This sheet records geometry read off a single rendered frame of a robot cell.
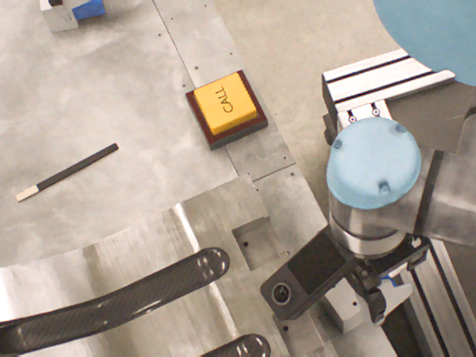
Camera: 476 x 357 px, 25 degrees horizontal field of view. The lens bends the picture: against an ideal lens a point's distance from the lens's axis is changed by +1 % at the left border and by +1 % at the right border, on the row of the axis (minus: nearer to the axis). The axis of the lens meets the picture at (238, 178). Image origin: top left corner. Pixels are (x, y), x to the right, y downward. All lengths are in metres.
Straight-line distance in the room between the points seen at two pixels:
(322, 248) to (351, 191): 0.18
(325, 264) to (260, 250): 0.17
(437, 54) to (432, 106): 1.44
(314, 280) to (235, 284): 0.14
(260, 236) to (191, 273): 0.09
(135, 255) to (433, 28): 0.70
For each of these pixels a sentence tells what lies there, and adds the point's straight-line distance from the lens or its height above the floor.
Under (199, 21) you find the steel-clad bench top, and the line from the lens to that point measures 1.44.
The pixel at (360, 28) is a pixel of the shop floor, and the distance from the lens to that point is 2.36.
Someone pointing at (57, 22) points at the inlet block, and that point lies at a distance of 1.45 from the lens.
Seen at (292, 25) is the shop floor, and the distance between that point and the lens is 2.37.
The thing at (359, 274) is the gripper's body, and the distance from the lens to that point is 1.09.
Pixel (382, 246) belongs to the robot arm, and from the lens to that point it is 1.01.
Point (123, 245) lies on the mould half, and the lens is 1.23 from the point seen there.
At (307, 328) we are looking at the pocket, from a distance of 1.20.
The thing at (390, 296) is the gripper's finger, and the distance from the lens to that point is 1.17.
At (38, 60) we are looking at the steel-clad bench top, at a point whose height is 0.80.
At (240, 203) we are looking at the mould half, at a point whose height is 0.89.
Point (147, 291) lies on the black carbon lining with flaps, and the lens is 1.21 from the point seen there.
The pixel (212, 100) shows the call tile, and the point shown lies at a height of 0.84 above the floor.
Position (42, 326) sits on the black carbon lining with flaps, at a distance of 1.19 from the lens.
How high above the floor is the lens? 2.02
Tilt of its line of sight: 66 degrees down
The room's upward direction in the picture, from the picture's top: 12 degrees counter-clockwise
